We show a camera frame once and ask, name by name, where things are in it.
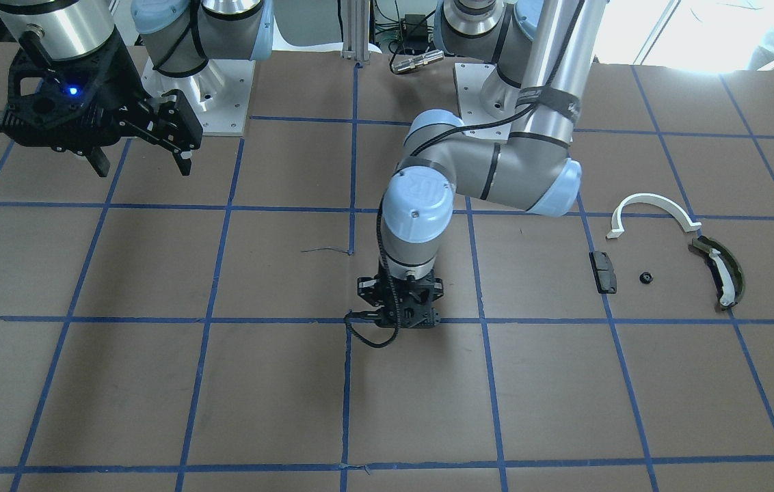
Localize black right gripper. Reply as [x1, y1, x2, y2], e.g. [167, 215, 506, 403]
[3, 31, 203, 178]

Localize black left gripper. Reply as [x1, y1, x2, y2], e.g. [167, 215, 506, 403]
[357, 270, 444, 328]

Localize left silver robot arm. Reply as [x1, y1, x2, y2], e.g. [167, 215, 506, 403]
[345, 1, 608, 332]

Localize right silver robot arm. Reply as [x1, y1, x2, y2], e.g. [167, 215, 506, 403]
[0, 1, 276, 177]

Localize black brake pad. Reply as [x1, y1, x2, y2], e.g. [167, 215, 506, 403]
[588, 250, 617, 294]

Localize silver metal cylinder connector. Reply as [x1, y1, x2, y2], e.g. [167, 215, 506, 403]
[390, 49, 444, 75]

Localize black power adapter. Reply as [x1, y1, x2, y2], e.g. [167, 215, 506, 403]
[400, 14, 429, 42]

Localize white curved plastic part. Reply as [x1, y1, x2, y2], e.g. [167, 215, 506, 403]
[605, 193, 702, 240]

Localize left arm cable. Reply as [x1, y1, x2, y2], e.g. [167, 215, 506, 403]
[345, 102, 531, 349]

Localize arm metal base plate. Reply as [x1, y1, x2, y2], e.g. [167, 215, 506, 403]
[455, 62, 520, 126]
[142, 59, 256, 137]

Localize aluminium frame post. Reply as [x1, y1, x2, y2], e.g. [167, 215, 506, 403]
[339, 0, 371, 65]

